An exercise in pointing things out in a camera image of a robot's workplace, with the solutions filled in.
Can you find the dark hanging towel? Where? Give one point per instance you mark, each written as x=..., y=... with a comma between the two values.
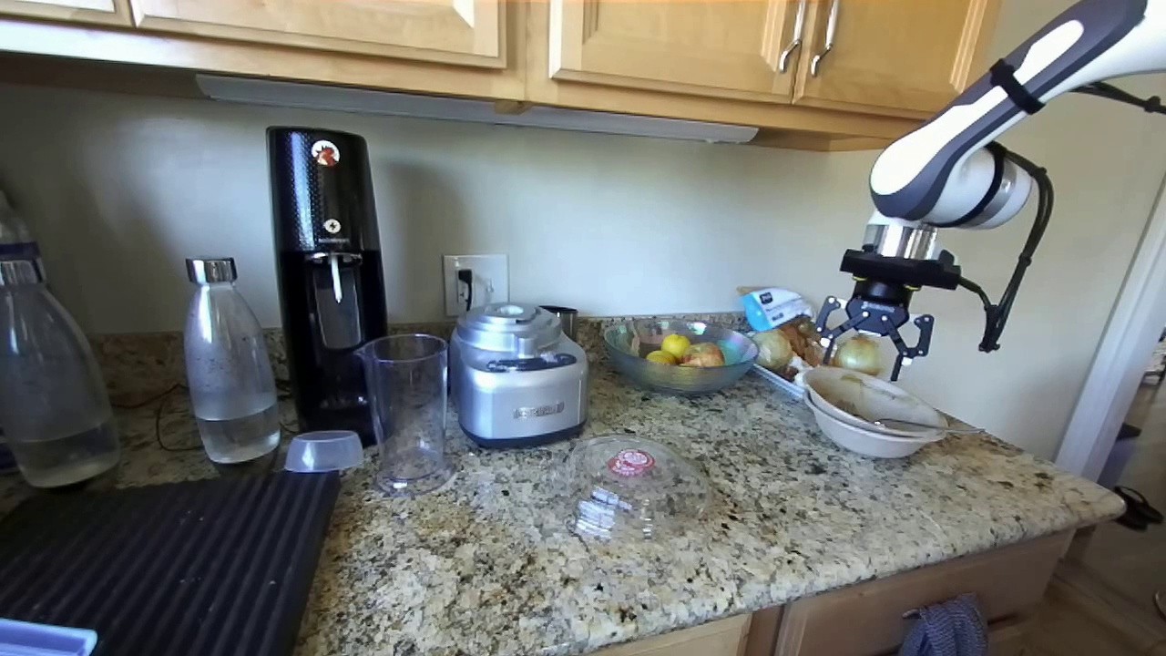
x=945, y=628

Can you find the small clear plastic lid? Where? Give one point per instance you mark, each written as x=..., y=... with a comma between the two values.
x=322, y=452

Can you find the clear bottle silver cap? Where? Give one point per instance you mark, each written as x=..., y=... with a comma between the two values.
x=232, y=367

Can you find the blue white mushroom bag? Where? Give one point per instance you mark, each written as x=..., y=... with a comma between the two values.
x=770, y=309

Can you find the wooden lower cabinets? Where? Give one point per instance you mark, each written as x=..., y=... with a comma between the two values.
x=849, y=608

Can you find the large clear bottle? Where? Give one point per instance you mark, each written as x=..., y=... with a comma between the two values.
x=50, y=386

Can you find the glass fruit bowl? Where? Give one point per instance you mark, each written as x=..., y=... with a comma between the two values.
x=679, y=376

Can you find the black soda maker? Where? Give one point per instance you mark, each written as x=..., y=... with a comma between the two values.
x=325, y=280

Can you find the cream ceramic bowl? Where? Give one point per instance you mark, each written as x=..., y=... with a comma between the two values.
x=870, y=399
x=870, y=439

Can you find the clear glass bowl pink label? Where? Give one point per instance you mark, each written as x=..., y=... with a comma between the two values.
x=639, y=485

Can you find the white door frame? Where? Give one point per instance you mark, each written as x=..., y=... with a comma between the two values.
x=1114, y=351

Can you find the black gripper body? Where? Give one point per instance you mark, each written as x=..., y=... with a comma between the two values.
x=880, y=309

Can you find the black power plug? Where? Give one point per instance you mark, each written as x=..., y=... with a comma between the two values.
x=464, y=289

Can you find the silver kitchen appliance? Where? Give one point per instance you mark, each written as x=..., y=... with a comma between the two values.
x=518, y=384

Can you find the white wall outlet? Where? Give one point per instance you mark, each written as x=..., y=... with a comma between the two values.
x=491, y=280

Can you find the small yellow onion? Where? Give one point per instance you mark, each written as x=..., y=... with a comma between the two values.
x=773, y=351

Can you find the yellow lemon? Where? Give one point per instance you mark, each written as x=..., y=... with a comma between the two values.
x=661, y=357
x=674, y=343

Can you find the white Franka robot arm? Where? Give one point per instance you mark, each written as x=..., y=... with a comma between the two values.
x=959, y=169

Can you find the orange fruit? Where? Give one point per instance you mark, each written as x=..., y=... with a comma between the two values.
x=706, y=355

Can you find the wooden upper cabinets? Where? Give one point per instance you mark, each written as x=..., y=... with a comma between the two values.
x=367, y=29

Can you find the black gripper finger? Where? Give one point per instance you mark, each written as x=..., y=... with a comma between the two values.
x=916, y=343
x=830, y=325

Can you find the pale blue container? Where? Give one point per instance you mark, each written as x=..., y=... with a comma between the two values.
x=43, y=639

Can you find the large yellow onion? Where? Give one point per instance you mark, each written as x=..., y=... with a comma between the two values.
x=860, y=355

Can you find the black ribbed drying mat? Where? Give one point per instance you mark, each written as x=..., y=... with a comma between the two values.
x=158, y=559

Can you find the wooden cabinets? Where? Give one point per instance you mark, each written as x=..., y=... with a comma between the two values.
x=367, y=29
x=849, y=608

